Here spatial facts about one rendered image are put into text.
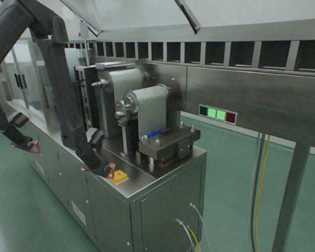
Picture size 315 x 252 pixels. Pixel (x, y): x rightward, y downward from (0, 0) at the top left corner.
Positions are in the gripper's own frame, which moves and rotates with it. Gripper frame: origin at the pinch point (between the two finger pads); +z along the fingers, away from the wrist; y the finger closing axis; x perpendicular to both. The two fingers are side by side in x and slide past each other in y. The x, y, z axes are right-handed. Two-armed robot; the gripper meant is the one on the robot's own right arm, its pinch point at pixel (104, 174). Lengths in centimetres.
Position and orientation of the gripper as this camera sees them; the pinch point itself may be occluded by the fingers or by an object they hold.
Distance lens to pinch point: 102.7
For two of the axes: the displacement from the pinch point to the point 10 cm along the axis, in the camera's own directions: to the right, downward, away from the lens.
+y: -8.8, -1.6, 4.5
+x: -4.1, 7.5, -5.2
